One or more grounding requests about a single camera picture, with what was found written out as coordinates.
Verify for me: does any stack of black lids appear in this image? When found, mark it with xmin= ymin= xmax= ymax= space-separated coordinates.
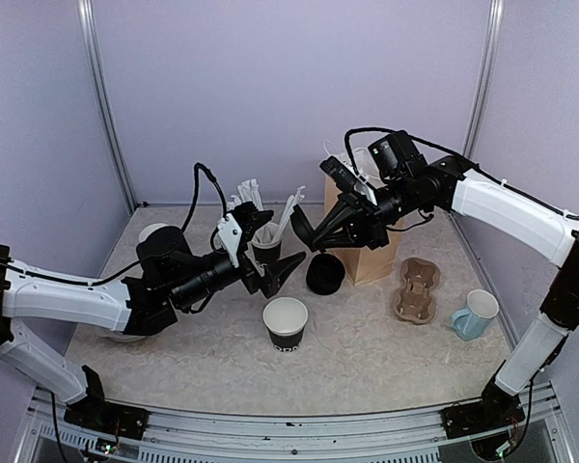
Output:
xmin=306 ymin=254 xmax=345 ymax=295

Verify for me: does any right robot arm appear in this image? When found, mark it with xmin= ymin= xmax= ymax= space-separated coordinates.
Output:
xmin=309 ymin=156 xmax=579 ymax=428

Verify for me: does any light blue ceramic mug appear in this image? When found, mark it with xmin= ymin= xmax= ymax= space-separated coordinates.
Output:
xmin=451 ymin=289 xmax=500 ymax=341

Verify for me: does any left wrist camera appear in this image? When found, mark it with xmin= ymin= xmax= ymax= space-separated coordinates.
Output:
xmin=217 ymin=211 xmax=249 ymax=267

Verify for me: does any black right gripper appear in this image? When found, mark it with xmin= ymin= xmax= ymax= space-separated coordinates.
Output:
xmin=311 ymin=174 xmax=419 ymax=249

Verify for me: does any black plastic cup lid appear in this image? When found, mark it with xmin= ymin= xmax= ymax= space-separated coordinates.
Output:
xmin=290 ymin=204 xmax=316 ymax=252

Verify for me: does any aluminium front rail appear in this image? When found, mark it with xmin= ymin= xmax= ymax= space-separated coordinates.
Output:
xmin=14 ymin=383 xmax=575 ymax=463

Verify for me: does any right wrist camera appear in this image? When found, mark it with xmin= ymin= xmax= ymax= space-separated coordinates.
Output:
xmin=320 ymin=130 xmax=428 ymax=194

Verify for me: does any black cup holding straws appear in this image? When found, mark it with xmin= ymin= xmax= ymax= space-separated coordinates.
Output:
xmin=251 ymin=239 xmax=282 ymax=265

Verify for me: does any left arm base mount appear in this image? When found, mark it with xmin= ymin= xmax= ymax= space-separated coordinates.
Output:
xmin=65 ymin=366 xmax=150 ymax=441

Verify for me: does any stack of paper cups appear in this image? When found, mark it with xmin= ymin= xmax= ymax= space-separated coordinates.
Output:
xmin=138 ymin=223 xmax=168 ymax=243

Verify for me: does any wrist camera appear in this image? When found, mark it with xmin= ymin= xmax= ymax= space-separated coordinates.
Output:
xmin=320 ymin=130 xmax=428 ymax=194
xmin=217 ymin=211 xmax=249 ymax=267

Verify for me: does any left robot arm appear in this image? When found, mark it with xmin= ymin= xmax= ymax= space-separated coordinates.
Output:
xmin=0 ymin=203 xmax=306 ymax=429

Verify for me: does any brown paper takeout bag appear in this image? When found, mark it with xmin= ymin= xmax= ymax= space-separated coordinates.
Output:
xmin=322 ymin=141 xmax=401 ymax=286

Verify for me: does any cardboard cup carrier tray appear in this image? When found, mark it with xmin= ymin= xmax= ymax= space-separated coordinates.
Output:
xmin=392 ymin=258 xmax=441 ymax=325

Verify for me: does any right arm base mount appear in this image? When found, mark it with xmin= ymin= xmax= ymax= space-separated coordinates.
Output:
xmin=440 ymin=378 xmax=526 ymax=439

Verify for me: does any black paper coffee cup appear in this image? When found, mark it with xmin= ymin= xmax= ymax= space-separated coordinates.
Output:
xmin=262 ymin=297 xmax=309 ymax=352

